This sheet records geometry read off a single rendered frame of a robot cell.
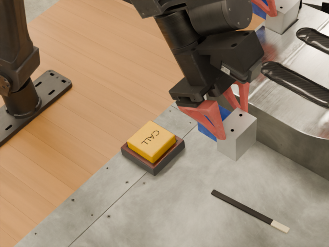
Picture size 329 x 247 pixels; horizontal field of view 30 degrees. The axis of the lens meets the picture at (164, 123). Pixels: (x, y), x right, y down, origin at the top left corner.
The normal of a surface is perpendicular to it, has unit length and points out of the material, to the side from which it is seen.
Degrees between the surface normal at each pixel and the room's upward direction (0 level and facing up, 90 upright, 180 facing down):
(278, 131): 90
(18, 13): 104
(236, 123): 2
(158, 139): 0
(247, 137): 92
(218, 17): 80
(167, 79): 0
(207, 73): 62
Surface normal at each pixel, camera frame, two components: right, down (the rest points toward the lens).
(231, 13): 0.74, -0.07
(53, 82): -0.12, -0.66
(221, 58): -0.66, 0.61
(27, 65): 0.89, 0.41
